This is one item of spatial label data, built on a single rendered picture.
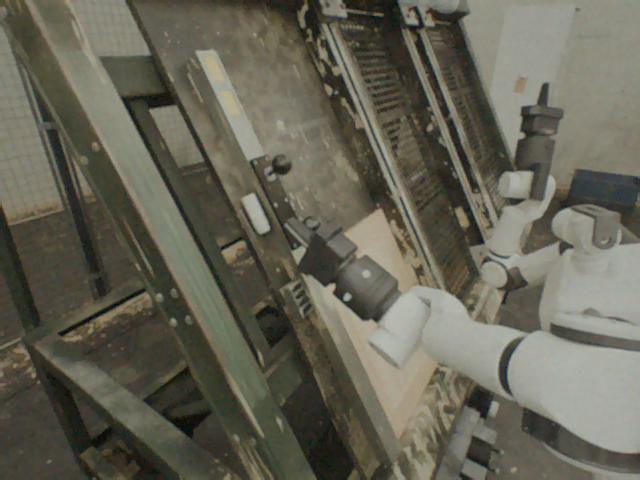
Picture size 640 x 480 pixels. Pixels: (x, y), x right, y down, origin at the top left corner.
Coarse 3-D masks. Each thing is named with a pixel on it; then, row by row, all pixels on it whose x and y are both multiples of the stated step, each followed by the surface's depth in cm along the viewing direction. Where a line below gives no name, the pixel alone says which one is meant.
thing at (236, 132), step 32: (192, 64) 72; (224, 128) 74; (256, 192) 76; (288, 256) 77; (320, 288) 80; (320, 320) 79; (352, 352) 83; (352, 384) 81; (384, 416) 85; (384, 448) 83
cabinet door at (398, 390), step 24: (384, 216) 110; (360, 240) 98; (384, 240) 107; (384, 264) 104; (408, 288) 110; (360, 336) 89; (384, 360) 94; (432, 360) 110; (384, 384) 92; (408, 384) 99; (384, 408) 89; (408, 408) 96
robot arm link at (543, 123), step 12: (528, 108) 94; (540, 108) 93; (552, 108) 95; (528, 120) 96; (540, 120) 95; (552, 120) 96; (528, 132) 98; (540, 132) 96; (552, 132) 97; (516, 144) 100; (528, 144) 96; (540, 144) 95; (552, 144) 95; (552, 156) 97
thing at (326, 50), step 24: (312, 0) 98; (336, 0) 100; (312, 24) 101; (312, 48) 103; (336, 48) 103; (336, 72) 102; (336, 96) 104; (360, 96) 105; (360, 120) 103; (360, 144) 106; (360, 168) 109; (384, 168) 105; (384, 192) 107; (408, 216) 110; (408, 240) 109; (432, 264) 113; (432, 288) 110
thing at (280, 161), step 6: (276, 156) 64; (282, 156) 64; (276, 162) 64; (282, 162) 64; (288, 162) 64; (270, 168) 75; (276, 168) 64; (282, 168) 64; (288, 168) 64; (264, 174) 74; (270, 174) 73; (282, 174) 65; (270, 180) 75
